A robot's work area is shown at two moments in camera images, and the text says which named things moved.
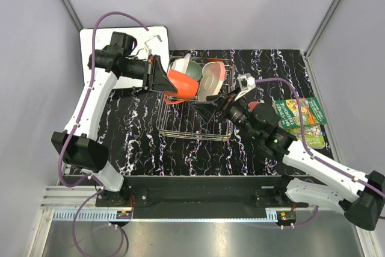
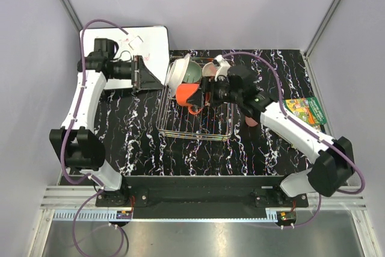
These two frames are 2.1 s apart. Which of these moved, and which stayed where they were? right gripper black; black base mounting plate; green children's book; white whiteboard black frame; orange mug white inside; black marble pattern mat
Moved: orange mug white inside; right gripper black
Stayed: green children's book; black base mounting plate; black marble pattern mat; white whiteboard black frame
